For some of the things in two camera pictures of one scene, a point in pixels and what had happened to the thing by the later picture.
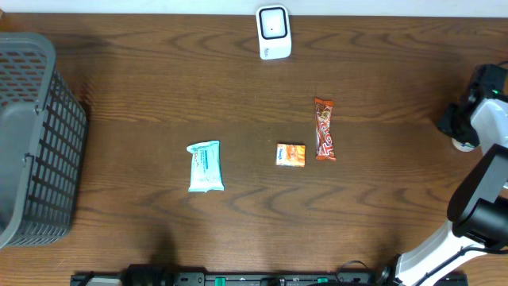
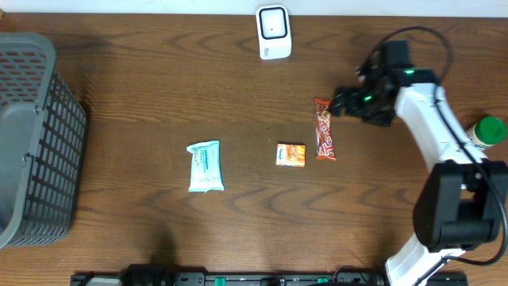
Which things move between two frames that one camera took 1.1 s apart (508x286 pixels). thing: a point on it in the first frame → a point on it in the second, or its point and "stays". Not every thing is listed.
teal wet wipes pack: x=206 y=172 stays
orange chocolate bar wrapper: x=324 y=130 stays
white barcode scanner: x=274 y=32 stays
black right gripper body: x=456 y=122 → x=367 y=106
